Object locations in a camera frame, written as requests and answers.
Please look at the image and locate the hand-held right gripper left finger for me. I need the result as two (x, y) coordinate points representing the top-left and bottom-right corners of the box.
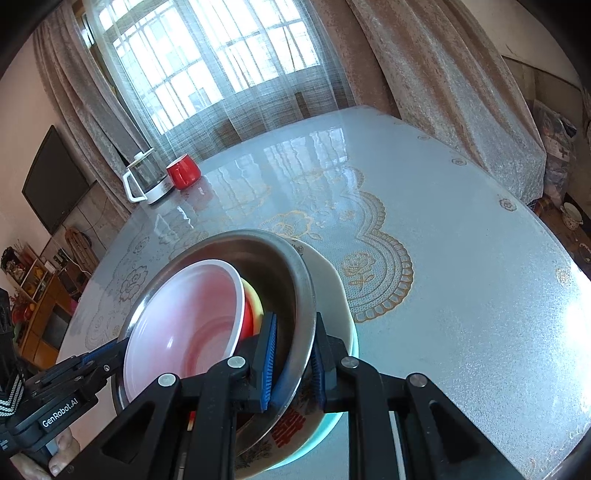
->
(51, 313), (279, 480)

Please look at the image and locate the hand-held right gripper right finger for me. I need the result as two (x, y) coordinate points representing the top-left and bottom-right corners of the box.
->
(310, 313), (527, 480)

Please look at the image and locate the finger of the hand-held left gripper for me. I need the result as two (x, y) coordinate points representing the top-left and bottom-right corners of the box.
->
(28, 357), (123, 393)
(81, 338), (130, 370)

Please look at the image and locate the teal plastic plate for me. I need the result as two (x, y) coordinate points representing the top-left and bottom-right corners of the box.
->
(272, 337), (360, 472)

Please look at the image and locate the yellow plastic bowl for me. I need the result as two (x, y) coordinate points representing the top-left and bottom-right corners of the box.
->
(241, 279), (265, 340)

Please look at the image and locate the large white plate dragon print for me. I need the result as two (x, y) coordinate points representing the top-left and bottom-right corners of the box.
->
(233, 378), (333, 480)

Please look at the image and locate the white dish with rose print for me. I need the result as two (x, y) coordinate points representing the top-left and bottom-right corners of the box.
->
(284, 237), (360, 356)

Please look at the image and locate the red plastic bowl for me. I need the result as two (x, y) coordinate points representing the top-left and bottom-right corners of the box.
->
(122, 259), (254, 407)

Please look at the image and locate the stainless steel bowl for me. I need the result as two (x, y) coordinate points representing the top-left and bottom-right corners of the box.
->
(110, 229), (318, 457)

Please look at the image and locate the person's left hand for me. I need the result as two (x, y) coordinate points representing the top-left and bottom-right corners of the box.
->
(14, 427), (88, 480)

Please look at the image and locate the wooden shelf cabinet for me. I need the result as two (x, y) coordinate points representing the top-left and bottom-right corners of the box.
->
(0, 244), (77, 370)

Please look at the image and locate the black flat television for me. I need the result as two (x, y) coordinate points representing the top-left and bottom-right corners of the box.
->
(21, 124), (92, 236)

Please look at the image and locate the red mug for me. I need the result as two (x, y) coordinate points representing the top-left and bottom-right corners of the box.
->
(165, 154), (202, 190)

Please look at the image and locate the beige patterned curtain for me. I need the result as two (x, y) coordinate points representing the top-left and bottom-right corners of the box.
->
(346, 0), (548, 208)
(34, 0), (158, 222)

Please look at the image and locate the white sheer curtain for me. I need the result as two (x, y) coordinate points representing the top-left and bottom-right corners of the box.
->
(83, 0), (356, 153)

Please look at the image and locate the white enamel pot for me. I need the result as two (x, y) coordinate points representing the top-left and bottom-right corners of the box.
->
(560, 202), (583, 230)

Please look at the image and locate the barred window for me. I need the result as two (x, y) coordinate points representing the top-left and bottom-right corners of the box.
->
(95, 0), (324, 134)

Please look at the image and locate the printed plastic bag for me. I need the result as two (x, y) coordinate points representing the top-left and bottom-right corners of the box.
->
(538, 104), (580, 204)

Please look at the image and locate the glass kettle with white handle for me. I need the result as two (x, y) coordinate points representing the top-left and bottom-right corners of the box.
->
(122, 148), (176, 205)

